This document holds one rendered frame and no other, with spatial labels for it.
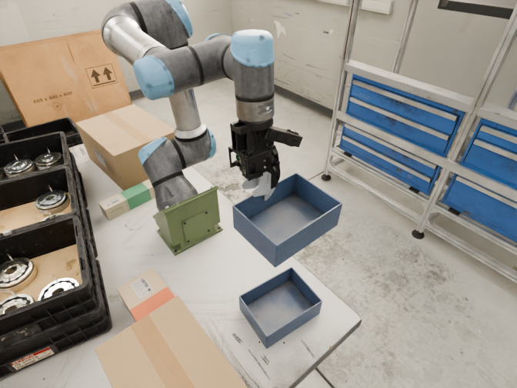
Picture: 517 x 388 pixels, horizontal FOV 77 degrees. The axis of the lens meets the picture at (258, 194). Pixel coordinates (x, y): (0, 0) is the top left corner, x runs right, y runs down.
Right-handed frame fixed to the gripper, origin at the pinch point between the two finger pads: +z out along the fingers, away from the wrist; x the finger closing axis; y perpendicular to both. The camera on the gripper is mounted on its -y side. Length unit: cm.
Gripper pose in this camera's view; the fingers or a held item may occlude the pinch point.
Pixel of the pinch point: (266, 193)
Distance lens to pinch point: 77.5
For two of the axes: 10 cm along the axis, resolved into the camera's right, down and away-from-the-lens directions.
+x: 6.1, 4.5, -6.5
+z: 0.4, 8.0, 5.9
